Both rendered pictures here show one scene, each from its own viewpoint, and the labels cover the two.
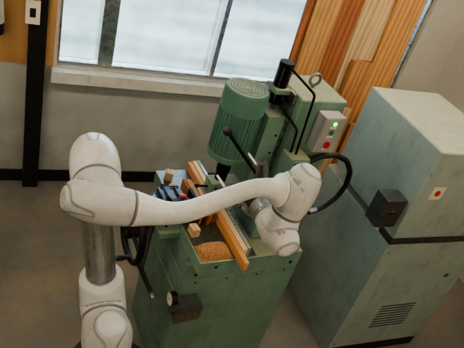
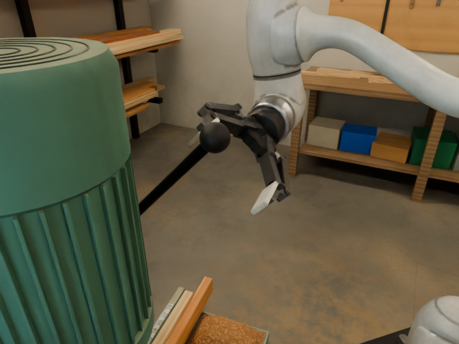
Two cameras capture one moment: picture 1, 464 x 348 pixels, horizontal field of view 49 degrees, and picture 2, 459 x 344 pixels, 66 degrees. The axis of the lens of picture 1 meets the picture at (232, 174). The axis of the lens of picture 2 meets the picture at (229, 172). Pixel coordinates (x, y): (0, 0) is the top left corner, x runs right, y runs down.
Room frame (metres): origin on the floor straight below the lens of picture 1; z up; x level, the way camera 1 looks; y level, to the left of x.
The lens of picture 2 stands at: (1.80, 0.37, 1.55)
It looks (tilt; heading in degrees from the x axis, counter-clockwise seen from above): 28 degrees down; 234
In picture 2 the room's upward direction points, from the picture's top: straight up
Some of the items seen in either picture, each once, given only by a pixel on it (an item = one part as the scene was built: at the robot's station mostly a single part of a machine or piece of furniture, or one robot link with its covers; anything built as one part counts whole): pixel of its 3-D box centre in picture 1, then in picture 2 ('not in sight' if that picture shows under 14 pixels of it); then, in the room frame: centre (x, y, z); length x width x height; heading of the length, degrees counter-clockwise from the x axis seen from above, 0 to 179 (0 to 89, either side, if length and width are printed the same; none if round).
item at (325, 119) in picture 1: (325, 131); not in sight; (1.85, -0.30, 1.40); 0.10 x 0.06 x 0.16; 124
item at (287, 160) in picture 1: (291, 169); not in sight; (1.78, -0.22, 1.22); 0.09 x 0.08 x 0.15; 124
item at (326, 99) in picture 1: (284, 159); not in sight; (1.95, -0.20, 1.16); 0.22 x 0.22 x 0.72; 34
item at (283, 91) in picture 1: (282, 81); not in sight; (1.86, -0.07, 1.53); 0.08 x 0.08 x 0.17; 34
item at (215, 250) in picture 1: (214, 248); (226, 334); (1.53, -0.03, 0.92); 0.14 x 0.09 x 0.04; 124
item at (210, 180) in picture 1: (221, 186); not in sight; (1.79, 0.02, 1.03); 0.14 x 0.07 x 0.09; 124
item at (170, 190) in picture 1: (173, 197); not in sight; (1.67, 0.20, 0.99); 0.13 x 0.11 x 0.06; 34
